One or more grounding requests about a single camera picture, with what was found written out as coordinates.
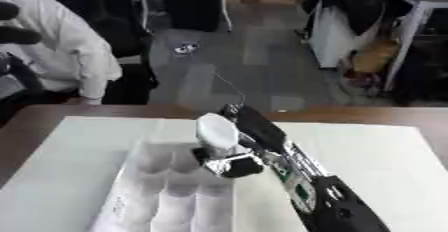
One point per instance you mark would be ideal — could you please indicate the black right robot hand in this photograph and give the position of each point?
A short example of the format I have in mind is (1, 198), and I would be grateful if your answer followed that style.
(259, 129)

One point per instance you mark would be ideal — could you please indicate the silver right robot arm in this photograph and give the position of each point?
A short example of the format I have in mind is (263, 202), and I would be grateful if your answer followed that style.
(338, 206)

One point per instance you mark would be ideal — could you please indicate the white open box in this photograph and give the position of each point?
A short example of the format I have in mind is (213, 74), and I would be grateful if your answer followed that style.
(175, 192)

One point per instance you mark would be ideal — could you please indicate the small black-white floor object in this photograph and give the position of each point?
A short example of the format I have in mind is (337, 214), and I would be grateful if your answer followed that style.
(186, 48)

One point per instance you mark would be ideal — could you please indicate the brown bag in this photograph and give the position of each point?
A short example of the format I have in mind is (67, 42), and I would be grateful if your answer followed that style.
(376, 56)

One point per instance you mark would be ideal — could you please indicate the black hanging bag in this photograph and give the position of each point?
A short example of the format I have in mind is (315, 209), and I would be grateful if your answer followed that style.
(192, 2)

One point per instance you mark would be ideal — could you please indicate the black jacket on chair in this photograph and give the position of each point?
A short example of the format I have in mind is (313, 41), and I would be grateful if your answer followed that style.
(356, 2)

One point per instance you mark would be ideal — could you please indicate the white table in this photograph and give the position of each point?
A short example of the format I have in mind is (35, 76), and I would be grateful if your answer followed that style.
(417, 6)

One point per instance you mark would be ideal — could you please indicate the person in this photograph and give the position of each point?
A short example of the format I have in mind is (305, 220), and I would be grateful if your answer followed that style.
(64, 42)

